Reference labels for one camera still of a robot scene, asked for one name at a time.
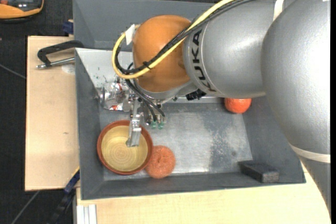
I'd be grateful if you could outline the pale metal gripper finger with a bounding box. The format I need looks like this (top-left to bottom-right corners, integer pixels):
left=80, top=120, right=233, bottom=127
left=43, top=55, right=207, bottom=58
left=125, top=120, right=135, bottom=148
left=132, top=120, right=144, bottom=147

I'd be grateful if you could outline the orange bowl with yellow inside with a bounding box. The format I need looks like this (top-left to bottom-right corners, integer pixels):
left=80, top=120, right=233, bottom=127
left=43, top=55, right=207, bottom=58
left=97, top=120, right=154, bottom=176

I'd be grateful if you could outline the crumpled silver foil packet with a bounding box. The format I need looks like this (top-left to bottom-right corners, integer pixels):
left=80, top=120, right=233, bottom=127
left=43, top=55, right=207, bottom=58
left=93, top=80, right=132, bottom=112

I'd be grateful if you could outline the orange round scrubber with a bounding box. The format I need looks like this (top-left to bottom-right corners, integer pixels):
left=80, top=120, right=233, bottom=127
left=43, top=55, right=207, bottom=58
left=144, top=145, right=176, bottom=179

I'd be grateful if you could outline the grey metal bin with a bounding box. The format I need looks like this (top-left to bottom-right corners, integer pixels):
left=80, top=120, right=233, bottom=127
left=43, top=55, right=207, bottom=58
left=72, top=0, right=307, bottom=201

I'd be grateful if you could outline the pale brown cardboard board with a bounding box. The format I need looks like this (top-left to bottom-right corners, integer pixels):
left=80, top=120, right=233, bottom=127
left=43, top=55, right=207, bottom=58
left=24, top=35, right=81, bottom=191

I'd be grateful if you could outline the orange fruit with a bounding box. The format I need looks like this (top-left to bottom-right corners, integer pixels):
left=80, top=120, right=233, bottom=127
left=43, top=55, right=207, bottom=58
left=224, top=98, right=253, bottom=114

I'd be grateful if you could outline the dark grey flat block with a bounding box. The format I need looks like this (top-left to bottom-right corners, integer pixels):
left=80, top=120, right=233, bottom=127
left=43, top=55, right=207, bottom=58
left=238, top=161, right=280, bottom=184

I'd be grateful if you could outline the black cylinder on white bracket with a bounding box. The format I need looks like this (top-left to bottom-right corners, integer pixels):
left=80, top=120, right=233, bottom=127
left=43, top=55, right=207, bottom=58
left=175, top=88, right=222, bottom=101

